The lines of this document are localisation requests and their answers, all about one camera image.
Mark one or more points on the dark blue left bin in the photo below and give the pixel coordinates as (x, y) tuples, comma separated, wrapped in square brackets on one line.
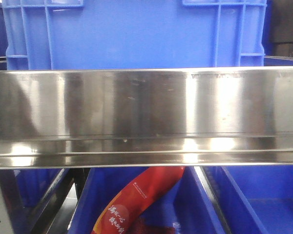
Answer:
[(32, 184)]

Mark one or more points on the stainless steel shelf rail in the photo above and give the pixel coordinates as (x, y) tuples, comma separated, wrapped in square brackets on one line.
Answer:
[(146, 117)]

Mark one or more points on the dark blue right bin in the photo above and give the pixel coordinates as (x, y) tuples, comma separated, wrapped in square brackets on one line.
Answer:
[(254, 199)]

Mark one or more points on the red snack package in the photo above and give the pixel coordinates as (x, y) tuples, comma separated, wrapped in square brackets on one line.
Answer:
[(133, 199)]

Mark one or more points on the light blue plastic crate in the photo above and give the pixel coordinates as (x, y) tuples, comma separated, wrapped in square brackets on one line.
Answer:
[(119, 34)]

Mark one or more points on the dark blue bin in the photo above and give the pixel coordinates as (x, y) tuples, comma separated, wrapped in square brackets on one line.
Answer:
[(32, 184), (254, 199), (186, 207)]

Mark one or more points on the dark blue centre bin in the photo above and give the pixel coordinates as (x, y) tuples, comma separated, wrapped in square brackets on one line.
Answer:
[(186, 207)]

